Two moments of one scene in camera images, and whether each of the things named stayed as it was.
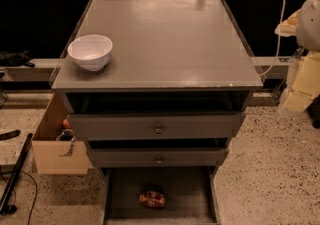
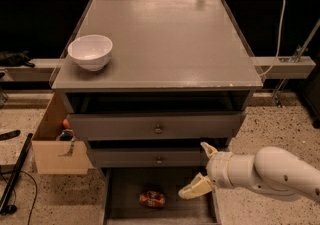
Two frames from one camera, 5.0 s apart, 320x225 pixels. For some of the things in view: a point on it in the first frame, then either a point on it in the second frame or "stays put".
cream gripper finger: (306, 83) → (197, 187)
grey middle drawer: (123, 157) stays put
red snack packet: (152, 199) stays put
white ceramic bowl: (91, 51) stays put
